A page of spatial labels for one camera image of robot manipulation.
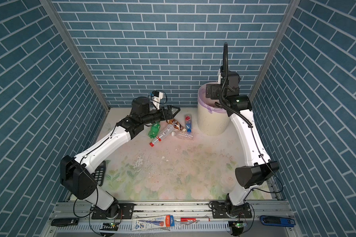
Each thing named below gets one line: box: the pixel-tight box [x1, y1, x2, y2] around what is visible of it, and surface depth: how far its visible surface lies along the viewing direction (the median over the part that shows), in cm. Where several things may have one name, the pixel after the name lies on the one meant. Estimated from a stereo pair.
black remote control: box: [50, 217, 80, 227], surface depth 69 cm
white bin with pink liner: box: [197, 83, 230, 136], surface depth 90 cm
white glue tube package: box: [131, 215, 176, 231], surface depth 71 cm
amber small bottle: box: [166, 118, 187, 132], surface depth 107 cm
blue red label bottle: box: [184, 113, 193, 134], surface depth 107 cm
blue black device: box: [259, 215, 296, 228], surface depth 70 cm
